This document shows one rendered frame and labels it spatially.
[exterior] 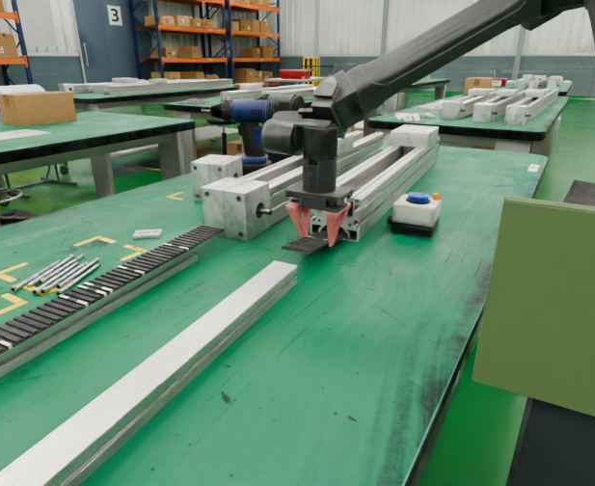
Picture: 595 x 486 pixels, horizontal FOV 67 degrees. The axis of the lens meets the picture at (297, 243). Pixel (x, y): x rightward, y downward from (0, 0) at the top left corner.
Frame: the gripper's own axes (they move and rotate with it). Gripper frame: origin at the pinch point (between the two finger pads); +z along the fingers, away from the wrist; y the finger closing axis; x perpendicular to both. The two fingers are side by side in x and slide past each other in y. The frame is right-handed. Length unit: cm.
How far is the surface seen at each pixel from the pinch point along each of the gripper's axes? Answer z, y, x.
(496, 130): 2, -17, -179
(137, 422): 1.9, -2.1, 45.8
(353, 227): -0.4, -3.9, -7.8
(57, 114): -1, 197, -100
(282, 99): -18, 39, -60
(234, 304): -0.2, 0.0, 26.4
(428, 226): -0.1, -16.2, -15.8
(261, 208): -2.6, 13.5, -3.5
